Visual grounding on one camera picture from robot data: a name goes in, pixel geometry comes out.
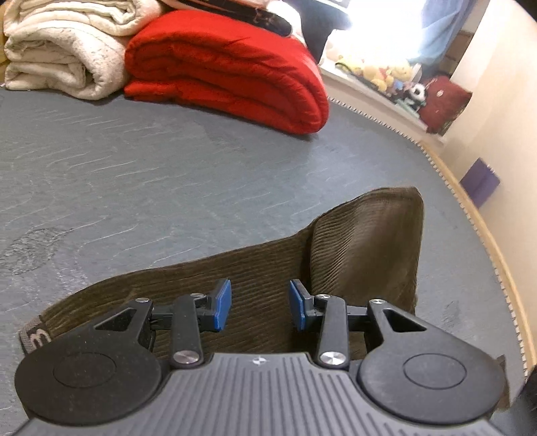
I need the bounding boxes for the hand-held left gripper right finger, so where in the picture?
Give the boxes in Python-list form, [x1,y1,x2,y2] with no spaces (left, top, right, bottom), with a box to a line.
[289,279,425,370]

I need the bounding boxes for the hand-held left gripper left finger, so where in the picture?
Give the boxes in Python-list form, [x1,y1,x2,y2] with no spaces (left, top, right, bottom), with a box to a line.
[95,278,233,370]

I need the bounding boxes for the brown corduroy pants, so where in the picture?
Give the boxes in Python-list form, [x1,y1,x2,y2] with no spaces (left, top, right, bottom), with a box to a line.
[19,186,424,365]

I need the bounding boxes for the grey bed mattress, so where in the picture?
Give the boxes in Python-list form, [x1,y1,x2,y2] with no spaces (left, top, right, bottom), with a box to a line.
[0,86,526,436]

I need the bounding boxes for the purple box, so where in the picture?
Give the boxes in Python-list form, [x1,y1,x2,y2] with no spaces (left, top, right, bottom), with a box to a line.
[460,158,501,208]

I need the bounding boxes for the red folded blanket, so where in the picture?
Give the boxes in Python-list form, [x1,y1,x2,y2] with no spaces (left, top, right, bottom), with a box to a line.
[123,10,330,135]

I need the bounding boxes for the pile of plush toys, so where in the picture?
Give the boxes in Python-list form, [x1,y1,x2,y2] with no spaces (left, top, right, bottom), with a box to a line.
[336,54,428,111]

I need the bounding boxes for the dark red cushion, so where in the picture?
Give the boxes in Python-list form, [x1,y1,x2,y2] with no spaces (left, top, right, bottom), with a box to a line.
[419,76,473,135]

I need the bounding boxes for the dark teal cloth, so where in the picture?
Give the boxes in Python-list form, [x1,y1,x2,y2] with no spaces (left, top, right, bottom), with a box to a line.
[294,0,352,62]

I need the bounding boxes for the dark striped cloth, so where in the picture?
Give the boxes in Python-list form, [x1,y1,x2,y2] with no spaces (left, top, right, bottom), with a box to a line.
[159,0,295,38]

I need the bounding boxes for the cream folded blanket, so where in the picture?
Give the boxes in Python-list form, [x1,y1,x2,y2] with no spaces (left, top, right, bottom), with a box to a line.
[3,0,169,100]

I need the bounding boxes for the blue curtain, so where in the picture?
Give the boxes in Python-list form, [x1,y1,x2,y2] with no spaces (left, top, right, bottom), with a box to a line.
[417,0,491,64]

